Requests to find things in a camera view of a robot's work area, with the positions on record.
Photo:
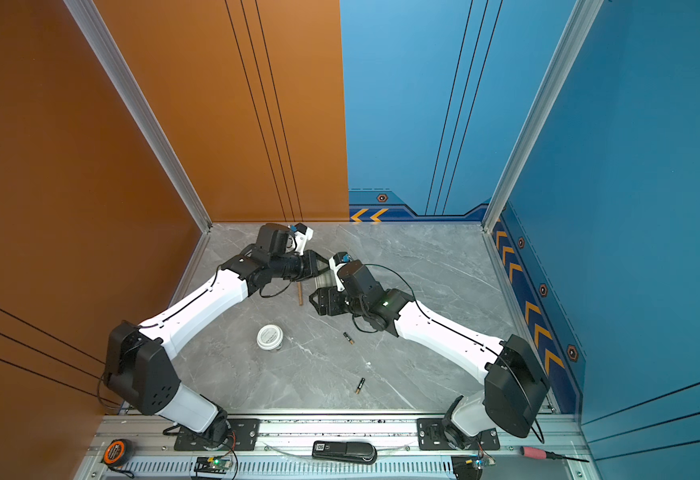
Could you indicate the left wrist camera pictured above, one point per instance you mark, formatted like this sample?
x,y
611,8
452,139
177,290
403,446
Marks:
x,y
301,234

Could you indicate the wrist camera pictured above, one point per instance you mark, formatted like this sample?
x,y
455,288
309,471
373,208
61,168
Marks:
x,y
301,234
336,262

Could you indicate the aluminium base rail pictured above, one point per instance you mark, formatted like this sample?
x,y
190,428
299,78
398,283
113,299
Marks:
x,y
278,445

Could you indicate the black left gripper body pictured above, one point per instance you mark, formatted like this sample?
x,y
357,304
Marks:
x,y
298,268

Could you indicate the orange tape measure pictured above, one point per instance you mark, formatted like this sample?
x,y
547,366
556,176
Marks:
x,y
118,453

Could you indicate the green circuit board left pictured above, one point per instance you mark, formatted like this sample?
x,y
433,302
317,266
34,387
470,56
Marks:
x,y
214,467

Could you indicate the black handheld scanner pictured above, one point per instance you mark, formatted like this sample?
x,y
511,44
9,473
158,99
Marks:
x,y
354,452

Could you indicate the circuit board right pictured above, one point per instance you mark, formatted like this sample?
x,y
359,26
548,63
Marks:
x,y
471,467

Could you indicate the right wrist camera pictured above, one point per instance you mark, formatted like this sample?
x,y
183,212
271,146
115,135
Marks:
x,y
336,262

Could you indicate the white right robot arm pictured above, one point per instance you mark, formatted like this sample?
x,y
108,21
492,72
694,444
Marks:
x,y
513,383

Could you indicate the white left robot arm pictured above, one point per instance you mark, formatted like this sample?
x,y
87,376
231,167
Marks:
x,y
139,360

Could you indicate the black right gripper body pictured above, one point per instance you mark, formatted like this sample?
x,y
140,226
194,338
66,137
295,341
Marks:
x,y
338,303

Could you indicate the aluminium corner post left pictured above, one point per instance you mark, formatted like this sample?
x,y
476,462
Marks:
x,y
93,27

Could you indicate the aluminium corner post right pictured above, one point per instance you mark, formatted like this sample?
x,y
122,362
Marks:
x,y
573,37

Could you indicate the pink handled screwdriver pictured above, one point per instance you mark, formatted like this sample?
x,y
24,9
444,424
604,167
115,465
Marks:
x,y
540,454

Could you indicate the aluminium corner post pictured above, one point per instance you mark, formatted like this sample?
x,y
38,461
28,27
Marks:
x,y
93,27
573,37

